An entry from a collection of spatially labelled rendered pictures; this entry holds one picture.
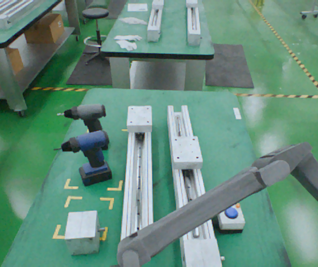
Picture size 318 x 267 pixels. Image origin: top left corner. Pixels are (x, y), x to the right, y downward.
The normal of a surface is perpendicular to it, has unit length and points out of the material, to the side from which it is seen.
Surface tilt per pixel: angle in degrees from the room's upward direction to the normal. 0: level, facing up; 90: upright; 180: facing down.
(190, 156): 0
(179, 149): 0
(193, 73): 90
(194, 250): 0
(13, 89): 90
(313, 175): 51
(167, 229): 42
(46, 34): 90
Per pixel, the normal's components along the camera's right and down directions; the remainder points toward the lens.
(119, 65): -0.05, 0.68
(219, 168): 0.01, -0.73
